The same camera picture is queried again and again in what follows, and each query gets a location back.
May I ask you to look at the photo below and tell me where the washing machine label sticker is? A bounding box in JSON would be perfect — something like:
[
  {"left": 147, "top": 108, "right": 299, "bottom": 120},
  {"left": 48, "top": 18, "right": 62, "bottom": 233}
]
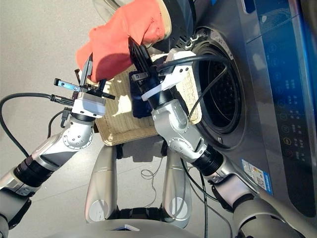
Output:
[{"left": 241, "top": 158, "right": 274, "bottom": 197}]

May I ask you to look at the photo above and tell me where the thin grey floor cable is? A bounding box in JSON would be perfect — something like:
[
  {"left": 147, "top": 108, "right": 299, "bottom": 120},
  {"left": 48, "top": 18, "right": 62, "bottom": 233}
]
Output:
[{"left": 140, "top": 155, "right": 164, "bottom": 209}]

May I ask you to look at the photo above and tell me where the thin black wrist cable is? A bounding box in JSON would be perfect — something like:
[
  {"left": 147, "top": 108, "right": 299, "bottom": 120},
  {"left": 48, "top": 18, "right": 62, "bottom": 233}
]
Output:
[{"left": 48, "top": 107, "right": 73, "bottom": 139}]

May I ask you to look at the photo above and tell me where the glossy washing machine control panel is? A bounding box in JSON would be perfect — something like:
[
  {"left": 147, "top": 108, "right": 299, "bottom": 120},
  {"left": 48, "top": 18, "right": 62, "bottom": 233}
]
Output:
[{"left": 255, "top": 0, "right": 317, "bottom": 219}]

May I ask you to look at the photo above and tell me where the dark blue garment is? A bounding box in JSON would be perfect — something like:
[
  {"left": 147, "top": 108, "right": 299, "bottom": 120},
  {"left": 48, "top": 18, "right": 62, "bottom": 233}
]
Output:
[{"left": 130, "top": 70, "right": 155, "bottom": 119}]

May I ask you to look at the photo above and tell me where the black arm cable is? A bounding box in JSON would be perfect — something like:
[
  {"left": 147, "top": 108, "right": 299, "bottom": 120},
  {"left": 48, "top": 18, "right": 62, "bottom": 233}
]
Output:
[
  {"left": 157, "top": 54, "right": 235, "bottom": 238},
  {"left": 0, "top": 92, "right": 75, "bottom": 159}
]

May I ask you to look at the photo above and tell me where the silver robot torso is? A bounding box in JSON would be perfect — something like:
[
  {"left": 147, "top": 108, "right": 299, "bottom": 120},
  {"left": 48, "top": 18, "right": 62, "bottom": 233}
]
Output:
[{"left": 42, "top": 218, "right": 238, "bottom": 238}]

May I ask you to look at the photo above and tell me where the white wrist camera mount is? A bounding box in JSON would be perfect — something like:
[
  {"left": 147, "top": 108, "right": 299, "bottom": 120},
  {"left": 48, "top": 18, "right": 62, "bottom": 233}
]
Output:
[
  {"left": 71, "top": 91, "right": 107, "bottom": 119},
  {"left": 141, "top": 48, "right": 195, "bottom": 101}
]

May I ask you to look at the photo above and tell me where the grey washing machine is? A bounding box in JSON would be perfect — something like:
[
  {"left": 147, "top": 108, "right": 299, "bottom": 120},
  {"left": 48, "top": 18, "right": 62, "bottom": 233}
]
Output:
[{"left": 148, "top": 0, "right": 317, "bottom": 224}]

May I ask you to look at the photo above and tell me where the orange garment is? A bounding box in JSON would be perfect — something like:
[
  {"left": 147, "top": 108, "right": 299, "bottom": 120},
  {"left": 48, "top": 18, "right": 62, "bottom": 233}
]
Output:
[{"left": 75, "top": 0, "right": 166, "bottom": 84}]

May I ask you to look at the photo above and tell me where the pale woven basket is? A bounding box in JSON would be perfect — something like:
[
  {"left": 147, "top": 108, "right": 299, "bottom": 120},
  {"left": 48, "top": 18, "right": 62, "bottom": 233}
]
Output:
[{"left": 94, "top": 53, "right": 203, "bottom": 147}]

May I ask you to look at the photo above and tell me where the black robot waist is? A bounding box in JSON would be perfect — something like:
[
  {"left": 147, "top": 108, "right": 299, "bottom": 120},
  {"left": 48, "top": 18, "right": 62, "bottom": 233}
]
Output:
[{"left": 116, "top": 207, "right": 164, "bottom": 220}]

